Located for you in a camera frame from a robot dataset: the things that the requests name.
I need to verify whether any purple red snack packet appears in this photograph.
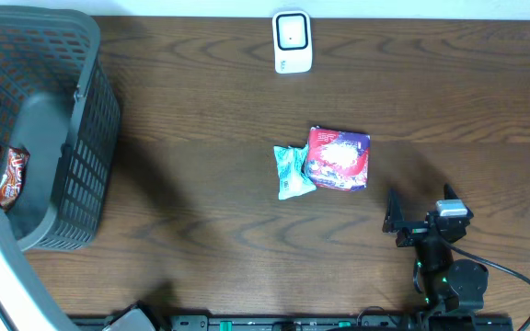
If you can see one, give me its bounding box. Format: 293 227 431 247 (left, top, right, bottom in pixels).
304 127 371 191

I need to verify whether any light green wipes packet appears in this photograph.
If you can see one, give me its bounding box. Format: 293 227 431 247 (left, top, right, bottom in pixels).
273 145 317 200

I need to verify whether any red orange chocolate bar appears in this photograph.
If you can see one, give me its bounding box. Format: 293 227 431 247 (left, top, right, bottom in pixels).
0 147 30 211

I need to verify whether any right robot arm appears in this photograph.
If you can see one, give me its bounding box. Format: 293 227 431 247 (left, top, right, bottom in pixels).
382 185 489 331

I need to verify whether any grey plastic mesh basket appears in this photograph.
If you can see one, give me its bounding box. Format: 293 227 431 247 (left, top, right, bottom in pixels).
0 6 121 251

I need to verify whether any black right cable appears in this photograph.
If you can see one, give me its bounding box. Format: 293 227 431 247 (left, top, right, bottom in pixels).
444 241 530 331

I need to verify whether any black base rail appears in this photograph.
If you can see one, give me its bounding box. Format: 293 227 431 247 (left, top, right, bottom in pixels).
69 313 515 331

